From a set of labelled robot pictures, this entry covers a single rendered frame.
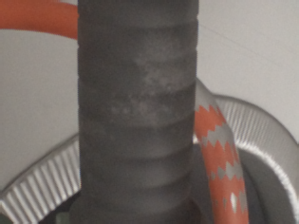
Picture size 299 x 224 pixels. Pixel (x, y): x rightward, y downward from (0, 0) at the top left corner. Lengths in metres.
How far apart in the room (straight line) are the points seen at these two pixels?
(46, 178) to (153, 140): 0.21
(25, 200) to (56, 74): 0.08
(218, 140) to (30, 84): 0.16
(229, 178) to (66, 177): 0.18
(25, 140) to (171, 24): 0.21
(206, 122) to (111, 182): 0.06
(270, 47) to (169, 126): 0.37
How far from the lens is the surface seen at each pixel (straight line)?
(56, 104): 0.37
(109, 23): 0.16
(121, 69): 0.16
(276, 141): 0.56
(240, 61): 0.49
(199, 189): 0.73
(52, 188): 0.38
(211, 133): 0.22
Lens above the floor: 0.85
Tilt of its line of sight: 29 degrees down
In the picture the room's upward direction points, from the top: 135 degrees counter-clockwise
